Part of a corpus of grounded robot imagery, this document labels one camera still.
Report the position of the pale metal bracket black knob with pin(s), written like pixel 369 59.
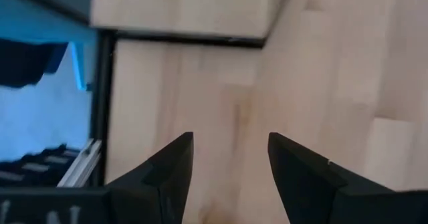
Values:
pixel 78 67

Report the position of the black striped object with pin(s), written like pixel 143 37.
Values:
pixel 36 167

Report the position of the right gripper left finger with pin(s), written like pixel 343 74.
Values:
pixel 157 194

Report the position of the silver frame bracket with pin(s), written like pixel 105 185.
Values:
pixel 82 165

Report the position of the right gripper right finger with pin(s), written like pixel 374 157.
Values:
pixel 317 194

